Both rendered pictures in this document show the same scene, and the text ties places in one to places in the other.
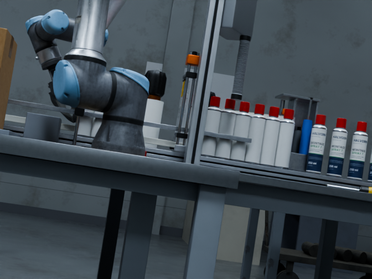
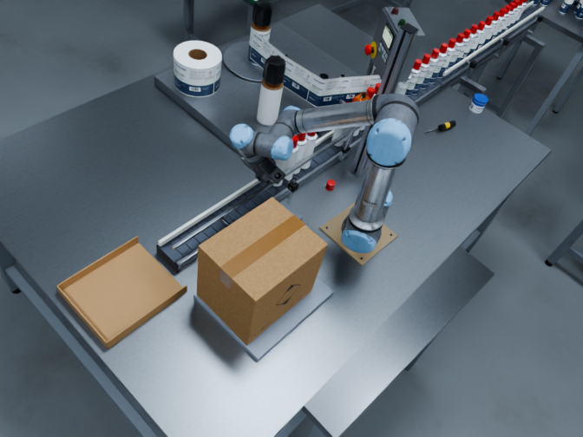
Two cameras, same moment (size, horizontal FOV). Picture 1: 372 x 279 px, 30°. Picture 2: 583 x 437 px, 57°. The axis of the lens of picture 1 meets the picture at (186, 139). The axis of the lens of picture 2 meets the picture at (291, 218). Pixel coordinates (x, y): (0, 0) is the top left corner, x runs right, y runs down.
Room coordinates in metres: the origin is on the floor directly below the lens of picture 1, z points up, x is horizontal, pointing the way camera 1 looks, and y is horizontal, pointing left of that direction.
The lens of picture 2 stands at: (1.30, 1.35, 2.37)
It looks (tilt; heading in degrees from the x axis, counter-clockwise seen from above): 50 degrees down; 310
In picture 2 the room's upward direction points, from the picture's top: 14 degrees clockwise
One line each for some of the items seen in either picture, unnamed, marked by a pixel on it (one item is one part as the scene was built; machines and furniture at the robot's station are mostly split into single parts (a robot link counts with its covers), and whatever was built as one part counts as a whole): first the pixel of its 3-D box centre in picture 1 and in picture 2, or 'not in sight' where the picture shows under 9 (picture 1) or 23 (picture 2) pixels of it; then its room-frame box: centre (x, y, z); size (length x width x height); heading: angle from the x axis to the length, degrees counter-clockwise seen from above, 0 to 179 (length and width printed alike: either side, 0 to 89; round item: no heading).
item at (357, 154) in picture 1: (358, 151); (420, 74); (2.41, -0.60, 0.98); 0.05 x 0.05 x 0.20
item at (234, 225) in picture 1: (220, 222); not in sight; (8.49, -0.57, 0.35); 2.05 x 0.66 x 0.70; 5
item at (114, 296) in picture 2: not in sight; (123, 288); (2.19, 1.02, 0.85); 0.30 x 0.26 x 0.04; 98
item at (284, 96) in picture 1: (297, 98); not in sight; (2.47, -0.37, 1.14); 0.14 x 0.11 x 0.01; 98
